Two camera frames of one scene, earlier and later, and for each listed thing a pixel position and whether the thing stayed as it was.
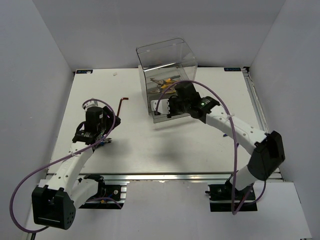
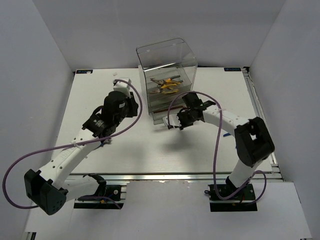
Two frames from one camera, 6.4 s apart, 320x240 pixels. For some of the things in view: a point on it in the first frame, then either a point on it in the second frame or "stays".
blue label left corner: (84, 71) stays
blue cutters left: (106, 140) stays
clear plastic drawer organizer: (162, 65) stays
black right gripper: (170, 102) to (183, 125)
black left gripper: (110, 120) to (133, 106)
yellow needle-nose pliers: (159, 82) stays
